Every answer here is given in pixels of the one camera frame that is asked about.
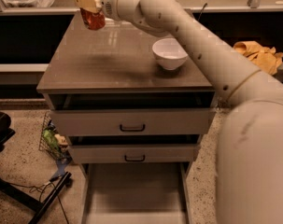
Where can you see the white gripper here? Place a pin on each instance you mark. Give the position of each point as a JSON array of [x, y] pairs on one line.
[[107, 2]]

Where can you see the red coke can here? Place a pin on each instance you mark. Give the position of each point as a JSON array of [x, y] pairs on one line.
[[93, 21]]

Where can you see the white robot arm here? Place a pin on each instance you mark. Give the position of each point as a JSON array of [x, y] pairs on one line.
[[249, 186]]

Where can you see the grey drawer cabinet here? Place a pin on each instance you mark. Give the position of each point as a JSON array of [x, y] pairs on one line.
[[114, 69]]

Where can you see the open bottom drawer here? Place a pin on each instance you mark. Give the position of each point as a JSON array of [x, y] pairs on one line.
[[136, 193]]

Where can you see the white ceramic bowl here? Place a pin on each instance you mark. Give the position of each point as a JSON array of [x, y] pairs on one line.
[[169, 54]]

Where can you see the black chair base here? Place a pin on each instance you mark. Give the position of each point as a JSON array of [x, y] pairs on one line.
[[22, 163]]

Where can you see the yellow crumpled cloth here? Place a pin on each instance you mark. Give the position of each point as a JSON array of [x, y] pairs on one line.
[[268, 59]]

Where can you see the top drawer with black handle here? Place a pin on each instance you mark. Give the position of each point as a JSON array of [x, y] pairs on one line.
[[133, 122]]

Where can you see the drawer with black handle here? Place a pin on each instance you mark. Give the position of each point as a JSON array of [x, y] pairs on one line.
[[134, 153], [133, 122]]

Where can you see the wire basket with items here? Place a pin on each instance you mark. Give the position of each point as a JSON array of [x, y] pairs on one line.
[[51, 142]]

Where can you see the middle drawer with black handle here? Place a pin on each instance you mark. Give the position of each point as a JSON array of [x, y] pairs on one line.
[[134, 153]]

